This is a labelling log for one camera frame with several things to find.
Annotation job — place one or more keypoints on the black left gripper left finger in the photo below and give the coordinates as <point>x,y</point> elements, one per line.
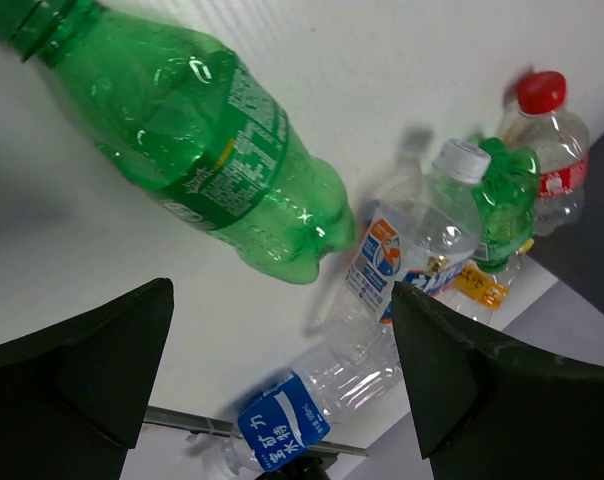
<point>73,396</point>

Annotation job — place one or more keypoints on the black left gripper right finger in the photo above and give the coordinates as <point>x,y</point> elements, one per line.
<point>488,406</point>

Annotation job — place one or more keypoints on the clear bottle yellow label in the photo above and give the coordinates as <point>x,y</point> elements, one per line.
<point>477,294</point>

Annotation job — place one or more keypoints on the clear bottle blue white label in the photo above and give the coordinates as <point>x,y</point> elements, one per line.
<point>421,227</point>

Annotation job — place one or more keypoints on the green bottle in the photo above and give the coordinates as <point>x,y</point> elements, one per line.
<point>505,199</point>
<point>181,117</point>

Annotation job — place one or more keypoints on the grey mesh waste bin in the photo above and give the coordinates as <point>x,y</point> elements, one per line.
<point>575,253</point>

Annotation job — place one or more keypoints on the green bottle in pile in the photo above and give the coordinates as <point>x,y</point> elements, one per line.
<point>505,199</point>

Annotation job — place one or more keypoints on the clear bottle red cap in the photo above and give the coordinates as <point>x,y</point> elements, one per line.
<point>538,118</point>

